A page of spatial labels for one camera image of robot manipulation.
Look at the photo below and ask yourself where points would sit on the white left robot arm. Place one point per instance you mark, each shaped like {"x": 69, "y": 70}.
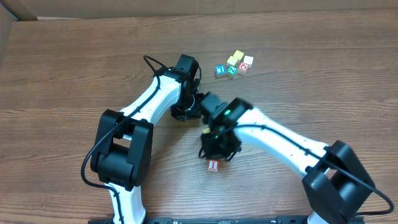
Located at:
{"x": 120, "y": 158}

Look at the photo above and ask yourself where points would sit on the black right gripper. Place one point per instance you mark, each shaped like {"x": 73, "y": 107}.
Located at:
{"x": 214, "y": 152}

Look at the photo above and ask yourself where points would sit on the yellow block near cluster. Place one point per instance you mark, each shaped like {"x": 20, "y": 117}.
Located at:
{"x": 231, "y": 61}

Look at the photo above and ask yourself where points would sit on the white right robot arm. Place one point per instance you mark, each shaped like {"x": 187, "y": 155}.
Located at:
{"x": 334, "y": 180}

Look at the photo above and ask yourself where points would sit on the cardboard box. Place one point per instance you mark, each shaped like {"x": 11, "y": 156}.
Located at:
{"x": 33, "y": 9}

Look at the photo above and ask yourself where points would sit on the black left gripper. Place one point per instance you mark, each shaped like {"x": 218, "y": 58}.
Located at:
{"x": 177, "y": 113}

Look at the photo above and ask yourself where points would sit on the red I letter block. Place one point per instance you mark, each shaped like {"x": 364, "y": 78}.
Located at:
{"x": 213, "y": 165}

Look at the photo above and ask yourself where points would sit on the white picture block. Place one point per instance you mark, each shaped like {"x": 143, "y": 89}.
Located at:
{"x": 248, "y": 60}

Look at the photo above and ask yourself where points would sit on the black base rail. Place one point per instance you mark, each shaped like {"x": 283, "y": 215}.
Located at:
{"x": 277, "y": 220}

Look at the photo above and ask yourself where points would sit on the red picture block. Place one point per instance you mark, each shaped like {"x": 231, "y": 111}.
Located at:
{"x": 243, "y": 68}

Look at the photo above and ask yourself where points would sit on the yellow block cluster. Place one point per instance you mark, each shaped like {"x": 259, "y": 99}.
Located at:
{"x": 238, "y": 55}
{"x": 231, "y": 61}

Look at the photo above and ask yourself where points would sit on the yellow block far cluster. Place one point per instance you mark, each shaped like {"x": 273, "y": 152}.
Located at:
{"x": 238, "y": 55}

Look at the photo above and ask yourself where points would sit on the yellow K letter block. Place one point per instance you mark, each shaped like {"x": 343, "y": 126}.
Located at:
{"x": 207, "y": 131}

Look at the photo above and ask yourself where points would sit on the blue letter block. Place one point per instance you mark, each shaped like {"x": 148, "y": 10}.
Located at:
{"x": 220, "y": 71}

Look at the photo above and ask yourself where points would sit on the green Z letter block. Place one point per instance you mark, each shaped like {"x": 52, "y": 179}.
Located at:
{"x": 231, "y": 72}

